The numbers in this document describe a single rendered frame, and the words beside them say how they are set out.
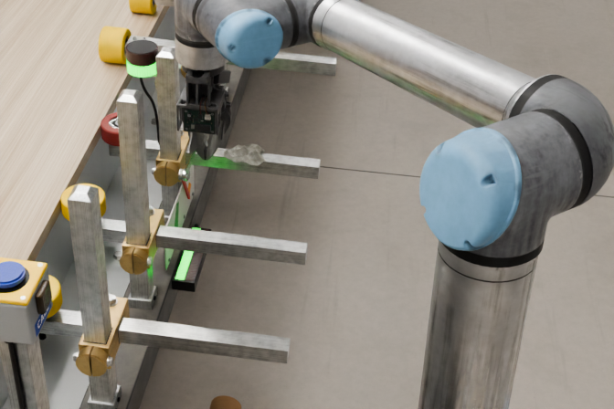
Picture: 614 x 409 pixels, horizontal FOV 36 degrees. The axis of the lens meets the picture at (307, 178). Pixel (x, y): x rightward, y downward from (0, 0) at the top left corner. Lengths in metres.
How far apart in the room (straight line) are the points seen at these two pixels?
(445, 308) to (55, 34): 1.46
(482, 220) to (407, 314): 1.91
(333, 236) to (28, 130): 1.38
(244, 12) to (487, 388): 0.64
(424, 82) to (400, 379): 1.54
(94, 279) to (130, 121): 0.28
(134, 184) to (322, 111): 2.12
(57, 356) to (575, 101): 1.15
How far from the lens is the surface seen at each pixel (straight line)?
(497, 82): 1.16
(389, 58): 1.29
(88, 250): 1.42
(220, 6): 1.43
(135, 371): 1.72
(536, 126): 1.01
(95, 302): 1.49
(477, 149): 0.96
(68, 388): 1.82
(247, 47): 1.40
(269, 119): 3.63
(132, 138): 1.59
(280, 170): 1.93
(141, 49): 1.80
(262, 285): 2.90
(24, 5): 2.46
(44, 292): 1.13
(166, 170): 1.89
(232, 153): 1.93
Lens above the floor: 1.98
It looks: 36 degrees down
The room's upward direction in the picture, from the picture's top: 4 degrees clockwise
